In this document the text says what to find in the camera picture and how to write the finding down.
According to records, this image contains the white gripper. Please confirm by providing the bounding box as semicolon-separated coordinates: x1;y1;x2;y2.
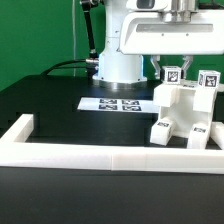
119;0;224;80

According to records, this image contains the white tagged cube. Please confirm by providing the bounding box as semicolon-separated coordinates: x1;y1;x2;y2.
162;66;182;84
198;70;221;88

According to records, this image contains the white chair back part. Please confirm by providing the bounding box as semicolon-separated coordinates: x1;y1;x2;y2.
153;84;217;113

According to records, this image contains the white tagged block front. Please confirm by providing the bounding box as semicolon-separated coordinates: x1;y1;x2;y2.
150;119;175;146

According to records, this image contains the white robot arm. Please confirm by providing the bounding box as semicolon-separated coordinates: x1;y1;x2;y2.
93;0;224;89

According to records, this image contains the white flat tagged plank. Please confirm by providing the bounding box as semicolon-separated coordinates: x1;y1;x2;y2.
77;97;159;113

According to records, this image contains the black cable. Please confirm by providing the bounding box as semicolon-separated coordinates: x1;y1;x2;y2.
40;59;98;76

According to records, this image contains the white U-shaped border frame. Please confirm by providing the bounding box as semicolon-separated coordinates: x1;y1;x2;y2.
0;114;224;174

